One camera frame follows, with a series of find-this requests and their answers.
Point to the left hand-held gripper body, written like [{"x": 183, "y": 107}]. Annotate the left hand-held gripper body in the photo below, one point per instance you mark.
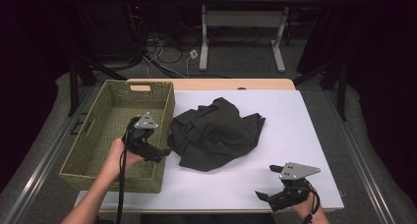
[{"x": 144, "y": 135}]

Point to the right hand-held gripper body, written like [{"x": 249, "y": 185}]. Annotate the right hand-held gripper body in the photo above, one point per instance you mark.
[{"x": 295, "y": 175}]

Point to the green woven basket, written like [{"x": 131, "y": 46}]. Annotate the green woven basket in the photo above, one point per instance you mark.
[{"x": 108, "y": 132}]

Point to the dark cloth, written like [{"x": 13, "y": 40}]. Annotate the dark cloth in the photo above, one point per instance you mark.
[{"x": 213, "y": 135}]

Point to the person's right hand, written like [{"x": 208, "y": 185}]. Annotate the person's right hand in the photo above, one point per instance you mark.
[{"x": 306, "y": 206}]

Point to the person's left hand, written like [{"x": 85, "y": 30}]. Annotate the person's left hand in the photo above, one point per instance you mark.
[{"x": 118, "y": 158}]

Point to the white board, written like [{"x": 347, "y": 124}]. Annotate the white board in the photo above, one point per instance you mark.
[{"x": 282, "y": 142}]

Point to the person's dark clothing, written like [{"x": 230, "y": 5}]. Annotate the person's dark clothing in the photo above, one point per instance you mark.
[{"x": 206, "y": 219}]

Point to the wooden table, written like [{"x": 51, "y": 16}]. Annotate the wooden table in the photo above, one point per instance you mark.
[{"x": 213, "y": 84}]

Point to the black metal stand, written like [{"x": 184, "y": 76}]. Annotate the black metal stand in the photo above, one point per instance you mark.
[
  {"x": 78, "y": 76},
  {"x": 341, "y": 86}
]

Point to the white plug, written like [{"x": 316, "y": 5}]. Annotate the white plug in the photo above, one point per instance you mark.
[{"x": 193, "y": 53}]

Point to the desk with white legs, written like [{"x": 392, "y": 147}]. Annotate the desk with white legs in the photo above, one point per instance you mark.
[{"x": 242, "y": 19}]

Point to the metal floor rail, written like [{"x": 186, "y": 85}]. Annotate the metal floor rail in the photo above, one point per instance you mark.
[
  {"x": 364, "y": 171},
  {"x": 46, "y": 165}
]

